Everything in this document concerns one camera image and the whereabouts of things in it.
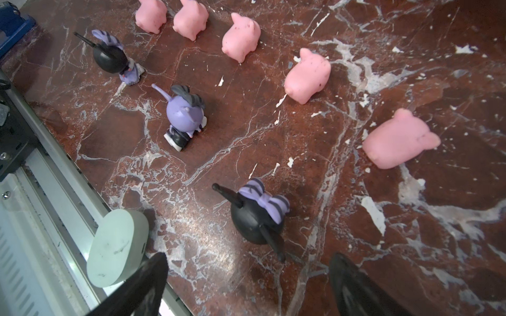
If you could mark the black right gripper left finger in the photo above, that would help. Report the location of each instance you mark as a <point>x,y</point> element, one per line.
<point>141,294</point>

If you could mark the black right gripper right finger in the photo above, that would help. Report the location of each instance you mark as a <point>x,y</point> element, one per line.
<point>356,294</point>

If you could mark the pale green oval disc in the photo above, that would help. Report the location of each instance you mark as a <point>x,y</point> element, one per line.
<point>118,247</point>

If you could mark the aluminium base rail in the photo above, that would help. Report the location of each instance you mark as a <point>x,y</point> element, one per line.
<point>49,218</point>

